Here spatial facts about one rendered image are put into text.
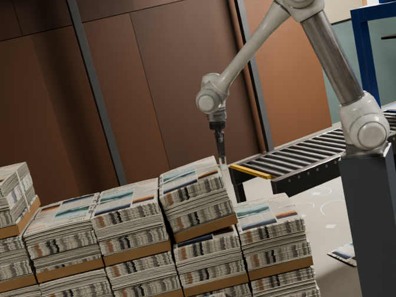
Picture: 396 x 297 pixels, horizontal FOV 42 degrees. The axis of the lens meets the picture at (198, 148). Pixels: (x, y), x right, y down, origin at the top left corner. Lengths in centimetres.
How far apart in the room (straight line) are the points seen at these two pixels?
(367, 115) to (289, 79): 463
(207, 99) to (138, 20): 381
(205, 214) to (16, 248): 80
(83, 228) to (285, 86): 478
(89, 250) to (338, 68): 125
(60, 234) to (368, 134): 130
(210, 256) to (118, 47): 382
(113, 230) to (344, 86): 110
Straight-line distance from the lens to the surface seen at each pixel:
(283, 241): 228
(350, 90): 211
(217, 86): 212
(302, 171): 295
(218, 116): 229
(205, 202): 222
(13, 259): 233
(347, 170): 237
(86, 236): 222
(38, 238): 227
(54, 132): 559
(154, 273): 227
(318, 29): 207
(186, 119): 600
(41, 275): 233
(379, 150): 235
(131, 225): 219
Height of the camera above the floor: 172
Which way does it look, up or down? 13 degrees down
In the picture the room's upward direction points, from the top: 14 degrees counter-clockwise
